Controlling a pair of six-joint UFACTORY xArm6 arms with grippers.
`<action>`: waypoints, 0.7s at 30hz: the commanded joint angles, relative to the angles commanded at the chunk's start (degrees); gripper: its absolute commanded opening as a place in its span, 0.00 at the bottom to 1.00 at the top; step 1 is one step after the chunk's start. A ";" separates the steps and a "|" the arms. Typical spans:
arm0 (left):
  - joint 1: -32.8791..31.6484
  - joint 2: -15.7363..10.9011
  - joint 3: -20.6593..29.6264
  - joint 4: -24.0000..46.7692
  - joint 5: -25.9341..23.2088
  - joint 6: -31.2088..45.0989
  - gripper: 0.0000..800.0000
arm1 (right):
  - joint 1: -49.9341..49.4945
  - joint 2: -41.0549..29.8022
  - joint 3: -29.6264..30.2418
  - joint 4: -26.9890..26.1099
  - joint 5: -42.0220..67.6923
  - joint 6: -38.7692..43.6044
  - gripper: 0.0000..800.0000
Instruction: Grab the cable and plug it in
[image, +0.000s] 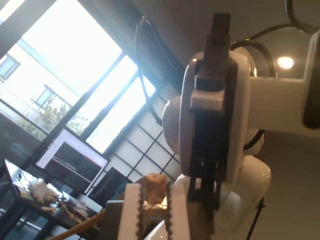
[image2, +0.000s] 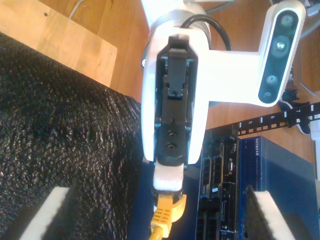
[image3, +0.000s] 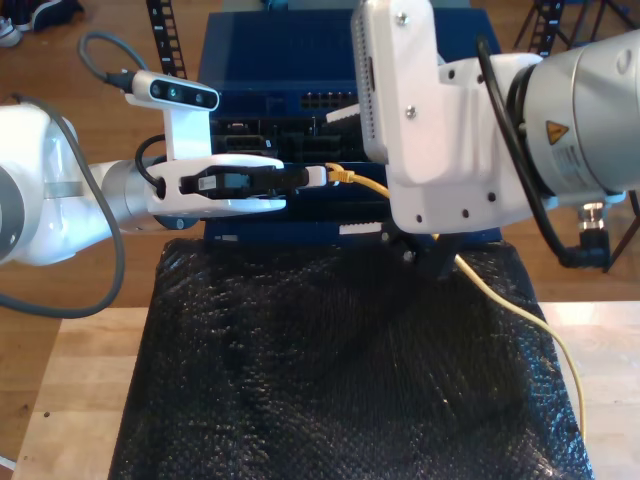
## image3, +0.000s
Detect dark blue sneaker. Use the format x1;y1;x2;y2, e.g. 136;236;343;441
14;0;85;32

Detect grey camera cable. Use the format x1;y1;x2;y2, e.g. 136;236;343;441
0;30;152;320

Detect dark metal stool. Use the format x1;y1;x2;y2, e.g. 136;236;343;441
512;0;542;50
548;0;640;51

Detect black bubble mat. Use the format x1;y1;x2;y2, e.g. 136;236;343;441
107;237;596;480

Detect yellow network cable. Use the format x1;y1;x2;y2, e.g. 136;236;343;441
324;161;587;441

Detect blue rack base plate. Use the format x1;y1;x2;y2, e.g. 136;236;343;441
203;219;503;246

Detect black perforated rack post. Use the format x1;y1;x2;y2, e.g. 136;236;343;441
522;0;566;56
145;0;190;81

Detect blue network switch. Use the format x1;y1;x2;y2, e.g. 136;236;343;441
196;9;503;119

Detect black rack server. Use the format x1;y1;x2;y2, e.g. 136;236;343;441
209;115;370;165

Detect white sneaker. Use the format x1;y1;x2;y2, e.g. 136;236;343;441
0;15;24;49

